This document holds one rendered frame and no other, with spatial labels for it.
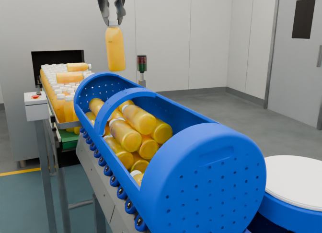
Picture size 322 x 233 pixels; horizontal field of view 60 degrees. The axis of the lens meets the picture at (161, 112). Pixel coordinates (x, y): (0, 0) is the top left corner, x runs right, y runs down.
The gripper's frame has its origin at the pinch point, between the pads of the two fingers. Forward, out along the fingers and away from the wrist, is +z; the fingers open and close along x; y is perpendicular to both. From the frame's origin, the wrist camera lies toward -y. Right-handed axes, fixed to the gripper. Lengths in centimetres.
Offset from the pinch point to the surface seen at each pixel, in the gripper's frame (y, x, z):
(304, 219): 79, 14, 34
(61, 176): -46, -22, 98
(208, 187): 70, -9, 21
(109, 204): 36, -19, 50
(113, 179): 35, -16, 42
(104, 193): 30, -18, 51
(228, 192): 71, -4, 23
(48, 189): -30, -32, 91
